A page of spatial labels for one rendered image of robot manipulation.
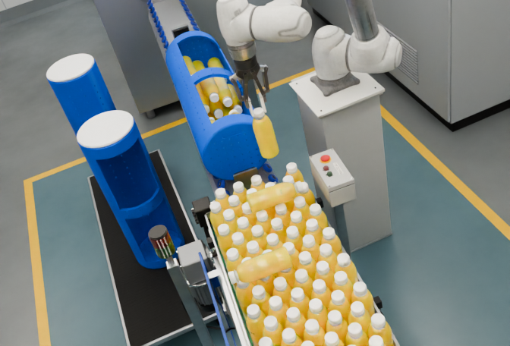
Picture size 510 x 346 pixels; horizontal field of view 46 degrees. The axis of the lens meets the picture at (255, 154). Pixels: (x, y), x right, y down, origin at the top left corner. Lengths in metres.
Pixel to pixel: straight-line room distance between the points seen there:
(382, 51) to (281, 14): 0.88
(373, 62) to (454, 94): 1.36
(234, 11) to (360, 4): 0.73
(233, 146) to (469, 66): 1.89
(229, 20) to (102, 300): 2.16
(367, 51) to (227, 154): 0.72
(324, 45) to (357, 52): 0.15
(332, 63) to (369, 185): 0.74
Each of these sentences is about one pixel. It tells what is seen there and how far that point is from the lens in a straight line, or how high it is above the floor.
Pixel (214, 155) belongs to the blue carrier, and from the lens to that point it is 2.39.
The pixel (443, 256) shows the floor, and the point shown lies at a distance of 3.35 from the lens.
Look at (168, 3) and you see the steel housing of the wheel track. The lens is 4.21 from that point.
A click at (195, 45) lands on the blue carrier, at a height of 1.15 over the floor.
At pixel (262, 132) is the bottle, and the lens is 2.11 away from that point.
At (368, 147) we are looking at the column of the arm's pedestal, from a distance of 2.96.
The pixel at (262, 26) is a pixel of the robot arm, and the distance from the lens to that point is 1.81.
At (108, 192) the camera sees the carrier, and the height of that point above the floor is 0.74.
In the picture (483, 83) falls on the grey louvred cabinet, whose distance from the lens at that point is 4.01.
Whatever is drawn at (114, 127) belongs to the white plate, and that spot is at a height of 1.04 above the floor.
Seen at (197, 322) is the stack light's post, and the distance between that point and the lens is 2.30.
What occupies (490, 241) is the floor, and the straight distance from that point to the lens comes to 3.44.
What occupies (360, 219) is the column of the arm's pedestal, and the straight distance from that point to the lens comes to 3.24.
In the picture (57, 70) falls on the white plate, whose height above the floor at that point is 1.04.
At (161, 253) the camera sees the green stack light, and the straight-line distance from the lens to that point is 1.99.
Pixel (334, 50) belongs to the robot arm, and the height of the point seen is 1.22.
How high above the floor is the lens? 2.59
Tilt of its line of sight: 39 degrees down
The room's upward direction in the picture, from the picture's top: 15 degrees counter-clockwise
